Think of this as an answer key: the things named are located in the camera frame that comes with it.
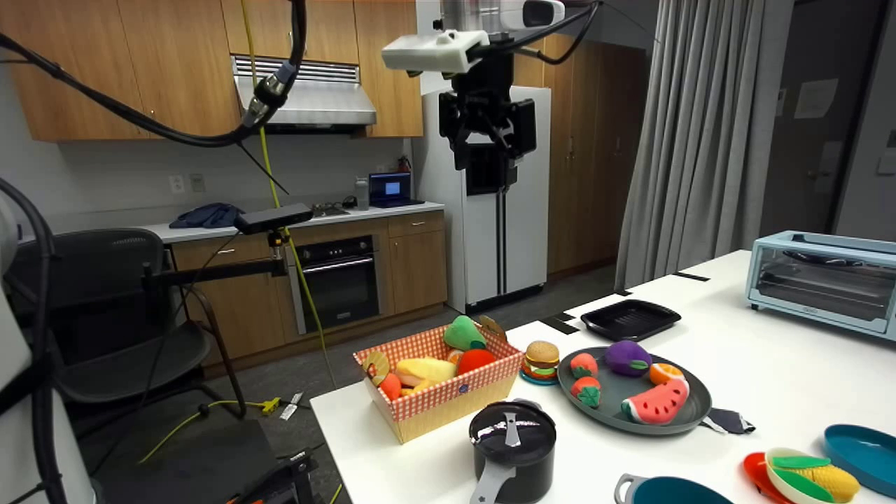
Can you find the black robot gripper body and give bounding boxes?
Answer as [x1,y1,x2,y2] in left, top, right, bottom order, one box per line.
[439,53,538,193]

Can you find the glass lid with grey handle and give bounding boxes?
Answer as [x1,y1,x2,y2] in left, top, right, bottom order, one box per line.
[471,402,554,454]

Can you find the white refrigerator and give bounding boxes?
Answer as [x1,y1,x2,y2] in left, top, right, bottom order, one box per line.
[418,86,551,310]

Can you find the blue screen countertop appliance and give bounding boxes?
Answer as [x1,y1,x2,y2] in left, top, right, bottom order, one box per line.
[370,172,411,206]

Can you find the steel range hood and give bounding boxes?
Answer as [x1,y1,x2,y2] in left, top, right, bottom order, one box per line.
[229,55,375,129]

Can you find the black built-in oven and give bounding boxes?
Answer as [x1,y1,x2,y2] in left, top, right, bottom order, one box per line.
[296,234,382,331]

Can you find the green toy pepper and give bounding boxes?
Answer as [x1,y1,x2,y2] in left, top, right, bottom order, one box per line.
[442,317,488,349]

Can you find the grey curtain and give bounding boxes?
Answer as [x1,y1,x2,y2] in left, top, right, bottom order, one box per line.
[615,0,796,289]

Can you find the black square tray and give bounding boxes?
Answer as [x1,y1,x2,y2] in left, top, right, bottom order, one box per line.
[582,300,680,342]

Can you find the toy hamburger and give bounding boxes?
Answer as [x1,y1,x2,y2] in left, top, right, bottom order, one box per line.
[522,342,561,382]

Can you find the red patterned toy food basket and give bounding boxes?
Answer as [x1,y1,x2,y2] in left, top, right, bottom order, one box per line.
[355,328,522,441]

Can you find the purple toy eggplant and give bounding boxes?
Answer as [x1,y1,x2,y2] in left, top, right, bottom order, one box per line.
[604,338,652,378]

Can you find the dark grey round pan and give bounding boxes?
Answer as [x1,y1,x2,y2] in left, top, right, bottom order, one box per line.
[558,346,754,436]

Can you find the toy watermelon slice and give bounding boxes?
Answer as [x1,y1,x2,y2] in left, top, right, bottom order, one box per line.
[622,378,688,424]

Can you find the light blue toaster oven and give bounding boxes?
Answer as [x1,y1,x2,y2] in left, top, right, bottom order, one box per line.
[748,228,896,342]

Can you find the black office chair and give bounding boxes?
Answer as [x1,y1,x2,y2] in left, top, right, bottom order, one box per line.
[6,228,221,413]

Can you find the toy corn on red plate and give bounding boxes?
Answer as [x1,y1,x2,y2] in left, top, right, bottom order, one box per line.
[743,448,860,504]

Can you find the teal plate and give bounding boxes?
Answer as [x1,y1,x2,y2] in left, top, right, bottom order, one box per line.
[823,423,896,497]

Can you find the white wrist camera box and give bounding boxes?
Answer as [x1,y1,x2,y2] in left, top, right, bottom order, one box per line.
[382,31,489,76]

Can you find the black camera on stand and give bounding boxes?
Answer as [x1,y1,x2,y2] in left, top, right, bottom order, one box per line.
[236,205,313,234]

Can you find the yellow cable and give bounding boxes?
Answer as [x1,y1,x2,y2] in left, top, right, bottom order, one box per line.
[137,0,331,468]

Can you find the blue pot with grey handle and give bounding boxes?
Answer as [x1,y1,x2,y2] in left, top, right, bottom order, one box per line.
[613,473,732,504]

